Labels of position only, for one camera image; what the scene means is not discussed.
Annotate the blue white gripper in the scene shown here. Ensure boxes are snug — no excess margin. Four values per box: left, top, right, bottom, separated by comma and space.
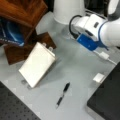
76, 34, 107, 51

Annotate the white book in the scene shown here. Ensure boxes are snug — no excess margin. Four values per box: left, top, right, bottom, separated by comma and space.
18, 41, 58, 89

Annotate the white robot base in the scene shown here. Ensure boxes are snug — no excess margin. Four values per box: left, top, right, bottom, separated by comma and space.
53, 0, 85, 25

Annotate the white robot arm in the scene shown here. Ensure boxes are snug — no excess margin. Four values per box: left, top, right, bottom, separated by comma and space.
69, 0, 120, 51

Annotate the small white block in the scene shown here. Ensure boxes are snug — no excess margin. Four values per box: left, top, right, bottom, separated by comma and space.
93, 73, 105, 83

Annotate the black pen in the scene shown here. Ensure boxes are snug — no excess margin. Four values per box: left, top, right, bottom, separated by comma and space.
56, 82, 70, 109

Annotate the black box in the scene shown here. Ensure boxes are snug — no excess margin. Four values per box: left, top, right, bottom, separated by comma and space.
87, 62, 120, 120

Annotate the blue book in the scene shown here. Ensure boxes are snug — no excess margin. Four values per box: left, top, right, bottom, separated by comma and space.
0, 17, 24, 46

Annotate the white cable adapter box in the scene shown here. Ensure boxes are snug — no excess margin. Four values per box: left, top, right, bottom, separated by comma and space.
99, 52, 109, 60

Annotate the white cable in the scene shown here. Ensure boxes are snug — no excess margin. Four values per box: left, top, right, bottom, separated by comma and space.
94, 49, 119, 65

